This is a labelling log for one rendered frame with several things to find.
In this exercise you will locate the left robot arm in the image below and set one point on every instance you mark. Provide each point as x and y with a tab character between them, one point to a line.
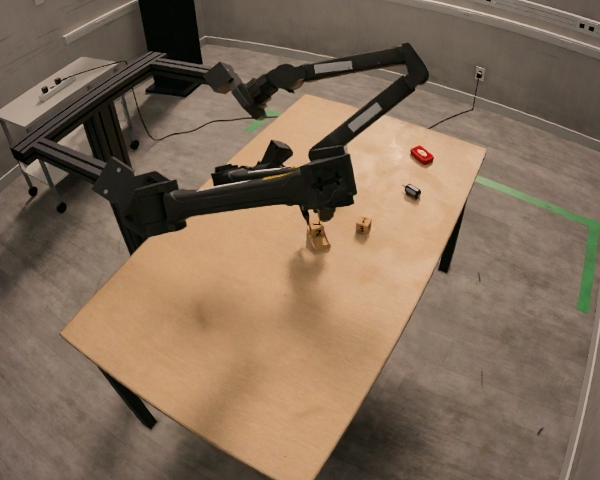
291	78

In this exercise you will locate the beige number cube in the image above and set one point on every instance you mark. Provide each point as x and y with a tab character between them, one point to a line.
316	228
363	224

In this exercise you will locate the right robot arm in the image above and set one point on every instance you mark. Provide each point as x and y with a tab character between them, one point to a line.
269	186

